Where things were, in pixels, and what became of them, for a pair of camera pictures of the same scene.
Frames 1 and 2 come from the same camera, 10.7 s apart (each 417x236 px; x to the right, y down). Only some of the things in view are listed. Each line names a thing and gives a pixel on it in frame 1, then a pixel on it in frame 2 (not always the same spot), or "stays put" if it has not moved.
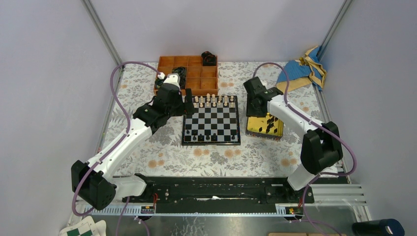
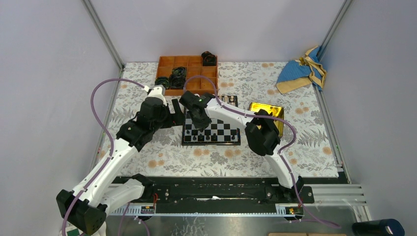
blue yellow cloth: (307, 70) stays put
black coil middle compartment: (182, 72) stays put
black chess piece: (214, 137) stays put
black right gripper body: (251, 110) to (201, 123)
